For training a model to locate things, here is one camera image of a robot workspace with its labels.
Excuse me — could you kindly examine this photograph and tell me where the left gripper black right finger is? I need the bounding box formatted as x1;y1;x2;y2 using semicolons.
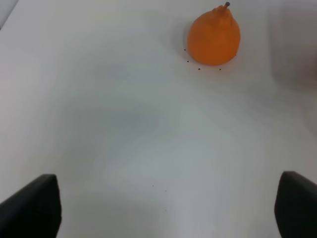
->
274;171;317;238

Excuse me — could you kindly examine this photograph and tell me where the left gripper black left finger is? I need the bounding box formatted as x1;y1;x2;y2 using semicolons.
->
0;174;62;238

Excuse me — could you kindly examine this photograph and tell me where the orange with stem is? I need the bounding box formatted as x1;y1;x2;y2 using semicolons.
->
187;2;241;66

